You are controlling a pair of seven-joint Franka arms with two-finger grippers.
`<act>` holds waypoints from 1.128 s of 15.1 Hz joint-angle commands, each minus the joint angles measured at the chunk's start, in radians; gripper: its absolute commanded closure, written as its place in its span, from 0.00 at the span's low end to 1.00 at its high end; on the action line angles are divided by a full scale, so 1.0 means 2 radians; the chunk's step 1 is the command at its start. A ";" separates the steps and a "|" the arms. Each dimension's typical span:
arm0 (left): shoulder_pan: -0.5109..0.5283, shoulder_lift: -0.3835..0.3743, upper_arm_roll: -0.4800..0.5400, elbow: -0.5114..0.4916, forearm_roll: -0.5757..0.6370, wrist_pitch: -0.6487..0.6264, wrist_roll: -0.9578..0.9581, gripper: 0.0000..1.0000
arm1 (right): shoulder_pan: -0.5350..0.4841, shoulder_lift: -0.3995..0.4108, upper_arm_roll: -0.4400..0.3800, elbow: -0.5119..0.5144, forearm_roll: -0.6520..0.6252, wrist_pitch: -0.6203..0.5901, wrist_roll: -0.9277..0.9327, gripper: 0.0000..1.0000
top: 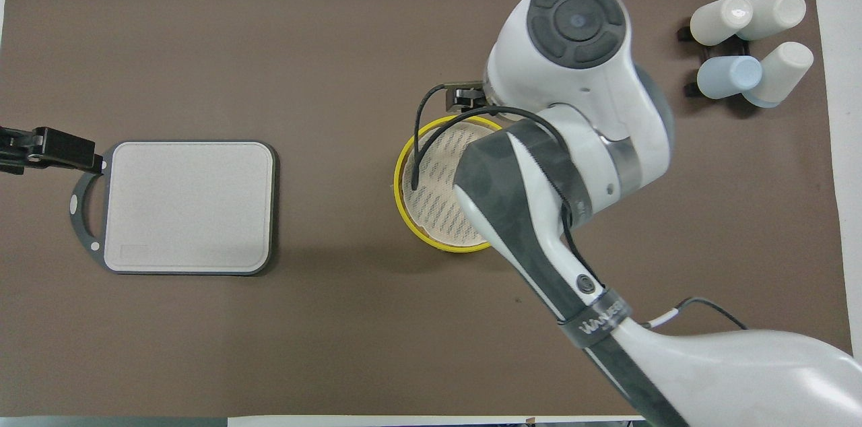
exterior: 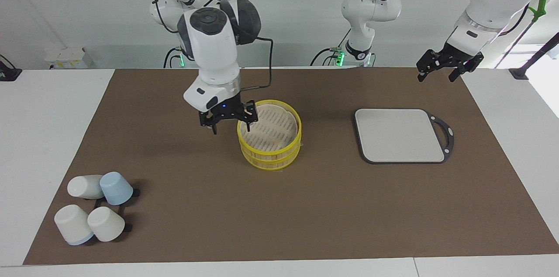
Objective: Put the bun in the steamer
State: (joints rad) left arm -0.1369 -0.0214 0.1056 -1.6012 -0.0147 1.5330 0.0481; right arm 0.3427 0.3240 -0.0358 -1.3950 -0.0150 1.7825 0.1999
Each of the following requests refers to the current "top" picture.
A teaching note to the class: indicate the white cup blue rim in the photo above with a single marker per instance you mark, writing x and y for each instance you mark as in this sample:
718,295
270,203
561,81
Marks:
774,15
781,73

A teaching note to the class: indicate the black cup rack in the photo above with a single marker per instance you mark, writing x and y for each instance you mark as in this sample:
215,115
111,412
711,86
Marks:
690,89

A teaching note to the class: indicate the cream cup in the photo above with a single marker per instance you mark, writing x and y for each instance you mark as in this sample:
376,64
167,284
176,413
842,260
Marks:
717,21

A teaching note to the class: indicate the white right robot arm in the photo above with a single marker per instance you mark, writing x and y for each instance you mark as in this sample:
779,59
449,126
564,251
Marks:
586,117

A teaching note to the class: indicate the brown table mat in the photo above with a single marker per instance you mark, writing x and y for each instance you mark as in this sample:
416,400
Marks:
303,63

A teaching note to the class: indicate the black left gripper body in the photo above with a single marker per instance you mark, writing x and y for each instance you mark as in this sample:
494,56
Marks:
60,147

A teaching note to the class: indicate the white cutting board grey rim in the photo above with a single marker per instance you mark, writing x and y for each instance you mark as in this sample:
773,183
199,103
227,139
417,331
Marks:
188,205

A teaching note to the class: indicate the light blue cup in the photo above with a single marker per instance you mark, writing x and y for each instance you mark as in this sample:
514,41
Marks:
727,77

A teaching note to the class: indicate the yellow rimmed steamer lid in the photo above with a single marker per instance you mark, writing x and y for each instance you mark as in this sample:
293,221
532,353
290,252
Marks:
438,184

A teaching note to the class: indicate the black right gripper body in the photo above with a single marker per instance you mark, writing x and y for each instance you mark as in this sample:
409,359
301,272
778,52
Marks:
468,95

